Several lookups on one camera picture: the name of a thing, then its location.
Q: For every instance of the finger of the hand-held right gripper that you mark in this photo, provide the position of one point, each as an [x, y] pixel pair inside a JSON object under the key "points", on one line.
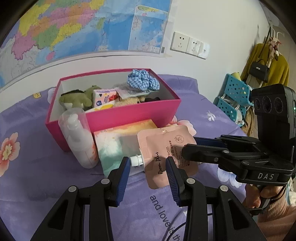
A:
{"points": [[205, 140], [201, 153]]}

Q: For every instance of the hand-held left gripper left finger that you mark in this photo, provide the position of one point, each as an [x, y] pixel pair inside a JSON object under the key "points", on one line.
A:
{"points": [[122, 180]]}

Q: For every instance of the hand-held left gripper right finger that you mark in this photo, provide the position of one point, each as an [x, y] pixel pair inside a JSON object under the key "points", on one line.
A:
{"points": [[172, 183]]}

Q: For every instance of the pink spout pouch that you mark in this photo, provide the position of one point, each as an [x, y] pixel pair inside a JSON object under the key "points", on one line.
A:
{"points": [[157, 148]]}

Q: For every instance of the black scrunchie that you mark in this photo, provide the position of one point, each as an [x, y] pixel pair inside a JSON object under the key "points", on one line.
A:
{"points": [[152, 99]]}

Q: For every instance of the pink cardboard box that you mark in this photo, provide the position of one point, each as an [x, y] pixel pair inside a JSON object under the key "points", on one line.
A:
{"points": [[129, 113]]}

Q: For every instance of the clear printed plastic packet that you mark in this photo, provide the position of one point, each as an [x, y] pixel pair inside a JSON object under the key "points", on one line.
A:
{"points": [[101, 108]]}

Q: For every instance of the beige fluffy scrunchie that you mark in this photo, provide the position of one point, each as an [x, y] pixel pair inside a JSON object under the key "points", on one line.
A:
{"points": [[127, 101]]}

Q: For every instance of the small pink tissue packet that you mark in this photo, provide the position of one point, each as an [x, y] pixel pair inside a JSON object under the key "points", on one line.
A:
{"points": [[104, 97]]}

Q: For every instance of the face mask packet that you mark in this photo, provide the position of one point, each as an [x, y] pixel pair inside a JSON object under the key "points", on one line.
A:
{"points": [[129, 91]]}

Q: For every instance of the blue gingham scrunchie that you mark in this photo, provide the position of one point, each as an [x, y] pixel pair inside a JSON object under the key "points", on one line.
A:
{"points": [[141, 78]]}

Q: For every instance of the green plush toy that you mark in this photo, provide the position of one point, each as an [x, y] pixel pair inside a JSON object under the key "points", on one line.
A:
{"points": [[74, 98]]}

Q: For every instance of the person's right forearm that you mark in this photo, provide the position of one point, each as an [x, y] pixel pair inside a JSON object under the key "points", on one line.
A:
{"points": [[282, 213]]}

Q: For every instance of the person's right hand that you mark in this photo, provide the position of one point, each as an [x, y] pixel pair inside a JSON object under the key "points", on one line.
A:
{"points": [[254, 197]]}

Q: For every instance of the pastel tissue pack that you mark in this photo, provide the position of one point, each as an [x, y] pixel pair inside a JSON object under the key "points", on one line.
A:
{"points": [[108, 143]]}

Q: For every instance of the blue perforated plastic rack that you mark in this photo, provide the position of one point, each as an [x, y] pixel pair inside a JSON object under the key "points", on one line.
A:
{"points": [[235, 89]]}

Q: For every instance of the black handbag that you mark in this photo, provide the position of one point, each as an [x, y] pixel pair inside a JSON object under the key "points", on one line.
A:
{"points": [[259, 70]]}

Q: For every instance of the yellow hanging garment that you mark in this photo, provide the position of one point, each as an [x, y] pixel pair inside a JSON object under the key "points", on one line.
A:
{"points": [[281, 67]]}

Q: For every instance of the white pump bottle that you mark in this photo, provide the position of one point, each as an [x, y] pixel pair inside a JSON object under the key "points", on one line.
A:
{"points": [[81, 143]]}

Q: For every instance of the white coat rack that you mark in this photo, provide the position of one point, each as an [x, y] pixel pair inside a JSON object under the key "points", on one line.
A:
{"points": [[274, 44]]}

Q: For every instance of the purple floral bedsheet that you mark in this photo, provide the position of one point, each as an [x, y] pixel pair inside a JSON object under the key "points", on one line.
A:
{"points": [[34, 173]]}

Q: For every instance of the white wall socket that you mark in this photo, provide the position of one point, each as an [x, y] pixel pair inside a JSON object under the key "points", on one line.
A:
{"points": [[180, 41], [193, 45]]}

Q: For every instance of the colourful wall map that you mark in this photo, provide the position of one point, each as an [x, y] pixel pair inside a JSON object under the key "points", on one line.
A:
{"points": [[69, 27]]}

